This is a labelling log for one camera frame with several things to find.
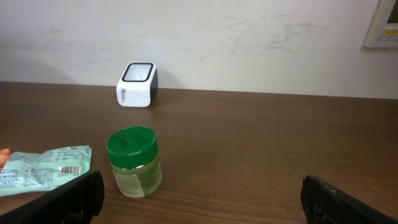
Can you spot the green lid plastic jar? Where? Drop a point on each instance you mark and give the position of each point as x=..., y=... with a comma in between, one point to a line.
x=134, y=157

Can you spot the small orange box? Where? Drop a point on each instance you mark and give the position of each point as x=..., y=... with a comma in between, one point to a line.
x=5, y=155

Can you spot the light green pouch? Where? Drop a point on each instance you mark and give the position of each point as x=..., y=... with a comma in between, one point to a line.
x=31, y=172

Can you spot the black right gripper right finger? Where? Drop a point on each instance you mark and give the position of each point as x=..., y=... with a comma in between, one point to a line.
x=324, y=203

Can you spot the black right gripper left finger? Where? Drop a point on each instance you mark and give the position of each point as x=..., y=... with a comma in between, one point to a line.
x=75, y=202

